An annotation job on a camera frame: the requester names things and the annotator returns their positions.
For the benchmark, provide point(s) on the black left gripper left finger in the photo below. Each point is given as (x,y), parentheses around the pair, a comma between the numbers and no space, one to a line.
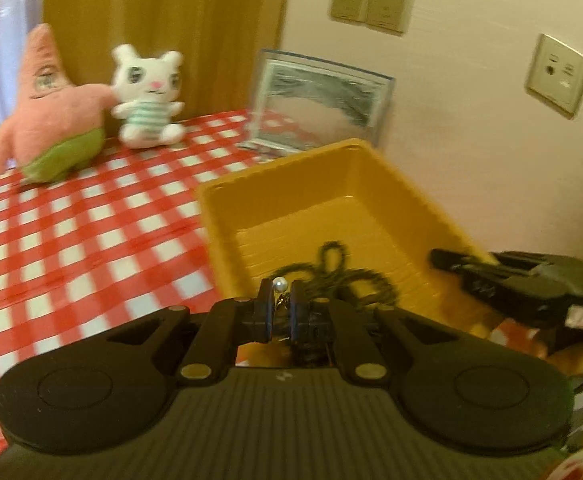
(229,324)

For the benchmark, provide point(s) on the golden brown curtain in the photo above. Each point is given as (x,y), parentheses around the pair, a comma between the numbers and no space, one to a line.
(219,39)

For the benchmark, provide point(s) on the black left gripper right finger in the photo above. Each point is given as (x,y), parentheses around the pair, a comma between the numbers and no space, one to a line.
(328,332)

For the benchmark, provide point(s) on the pink starfish plush toy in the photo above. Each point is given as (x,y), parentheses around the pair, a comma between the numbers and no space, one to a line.
(56,127)

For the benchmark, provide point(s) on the double wall light switch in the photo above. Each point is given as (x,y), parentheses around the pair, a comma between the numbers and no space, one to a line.
(392,16)

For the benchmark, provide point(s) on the red white checkered tablecloth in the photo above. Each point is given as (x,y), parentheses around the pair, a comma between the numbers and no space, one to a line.
(113,242)

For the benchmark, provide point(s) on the wall socket plate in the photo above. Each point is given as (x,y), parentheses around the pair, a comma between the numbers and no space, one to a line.
(556,75)

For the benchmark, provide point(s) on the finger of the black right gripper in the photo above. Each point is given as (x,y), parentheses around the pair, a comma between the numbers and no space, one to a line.
(505,288)
(564,269)

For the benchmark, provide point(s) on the golden plastic tray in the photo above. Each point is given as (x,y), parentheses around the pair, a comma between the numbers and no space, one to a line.
(348,226)

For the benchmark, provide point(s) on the white bunny plush toy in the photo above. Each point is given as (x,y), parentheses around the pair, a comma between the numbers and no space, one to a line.
(147,91)

